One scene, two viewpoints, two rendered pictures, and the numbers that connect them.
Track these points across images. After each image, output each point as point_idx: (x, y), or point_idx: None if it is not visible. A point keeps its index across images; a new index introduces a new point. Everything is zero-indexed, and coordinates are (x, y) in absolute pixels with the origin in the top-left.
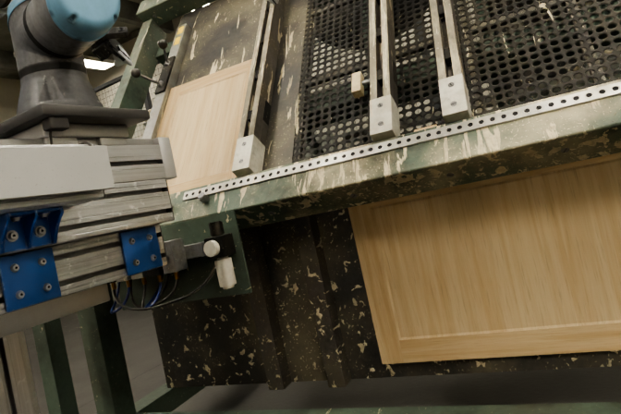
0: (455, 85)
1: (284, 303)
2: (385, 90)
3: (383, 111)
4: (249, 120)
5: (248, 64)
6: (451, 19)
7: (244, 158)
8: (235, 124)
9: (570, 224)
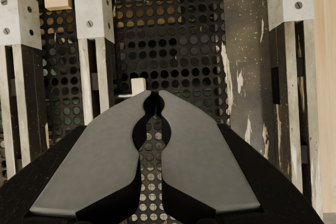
0: (2, 28)
1: None
2: (84, 47)
3: (84, 12)
4: (300, 57)
5: (333, 202)
6: (5, 139)
7: None
8: (331, 80)
9: None
